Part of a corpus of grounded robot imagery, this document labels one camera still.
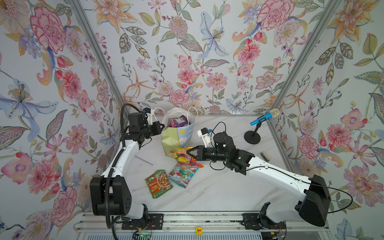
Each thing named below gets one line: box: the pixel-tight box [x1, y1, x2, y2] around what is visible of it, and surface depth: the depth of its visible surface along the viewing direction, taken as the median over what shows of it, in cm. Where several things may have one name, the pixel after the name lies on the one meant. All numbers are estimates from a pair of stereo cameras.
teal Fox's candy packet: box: [168, 162, 199, 189], surface depth 89 cm
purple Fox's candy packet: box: [170, 115, 188, 128], surface depth 88 cm
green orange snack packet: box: [144, 169, 174, 199], surface depth 88 cm
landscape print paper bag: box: [153, 106, 199, 156], surface depth 88 cm
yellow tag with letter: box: [195, 227, 204, 236], surface depth 72 cm
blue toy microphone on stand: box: [244, 108, 280, 145], surface depth 103 cm
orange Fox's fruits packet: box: [170, 146, 204, 169], surface depth 73 cm
